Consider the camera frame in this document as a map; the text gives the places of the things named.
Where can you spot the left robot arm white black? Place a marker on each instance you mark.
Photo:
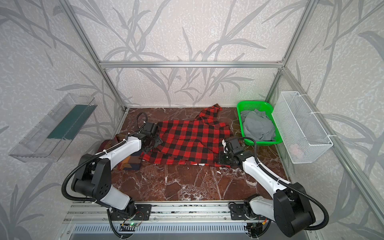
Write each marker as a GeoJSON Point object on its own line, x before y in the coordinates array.
{"type": "Point", "coordinates": [93, 178]}

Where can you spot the black mounting plate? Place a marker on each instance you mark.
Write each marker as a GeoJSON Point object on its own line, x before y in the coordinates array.
{"type": "Point", "coordinates": [238, 212]}
{"type": "Point", "coordinates": [140, 212]}

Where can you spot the folded multicolour plaid shirt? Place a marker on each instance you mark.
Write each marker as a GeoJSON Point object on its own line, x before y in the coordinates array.
{"type": "Point", "coordinates": [126, 159]}

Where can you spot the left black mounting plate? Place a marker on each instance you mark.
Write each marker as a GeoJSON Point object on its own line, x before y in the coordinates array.
{"type": "Point", "coordinates": [140, 212]}

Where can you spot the green plastic basket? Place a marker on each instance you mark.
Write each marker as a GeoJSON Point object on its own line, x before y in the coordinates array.
{"type": "Point", "coordinates": [262, 107]}

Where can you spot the clear plastic wall tray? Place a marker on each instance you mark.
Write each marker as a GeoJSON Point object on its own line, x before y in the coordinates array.
{"type": "Point", "coordinates": [50, 138]}

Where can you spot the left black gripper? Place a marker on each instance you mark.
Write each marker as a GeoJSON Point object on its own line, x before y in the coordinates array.
{"type": "Point", "coordinates": [154, 141]}

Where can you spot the red black plaid shirt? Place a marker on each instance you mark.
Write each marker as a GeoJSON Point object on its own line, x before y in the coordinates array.
{"type": "Point", "coordinates": [194, 142]}

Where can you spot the grey shirt in basket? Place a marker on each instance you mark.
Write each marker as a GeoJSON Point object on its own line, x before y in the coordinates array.
{"type": "Point", "coordinates": [258, 126]}

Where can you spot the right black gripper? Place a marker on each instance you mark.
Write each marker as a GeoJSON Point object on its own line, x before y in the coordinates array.
{"type": "Point", "coordinates": [227, 157]}

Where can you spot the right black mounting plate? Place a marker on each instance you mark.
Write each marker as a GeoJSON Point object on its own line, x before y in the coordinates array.
{"type": "Point", "coordinates": [238, 212]}

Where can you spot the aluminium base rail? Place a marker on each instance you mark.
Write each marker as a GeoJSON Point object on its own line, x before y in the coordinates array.
{"type": "Point", "coordinates": [162, 212]}

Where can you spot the white wire mesh basket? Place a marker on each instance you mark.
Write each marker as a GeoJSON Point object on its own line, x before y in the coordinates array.
{"type": "Point", "coordinates": [302, 133]}

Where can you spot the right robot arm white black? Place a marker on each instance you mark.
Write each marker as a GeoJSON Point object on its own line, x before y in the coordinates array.
{"type": "Point", "coordinates": [288, 206]}

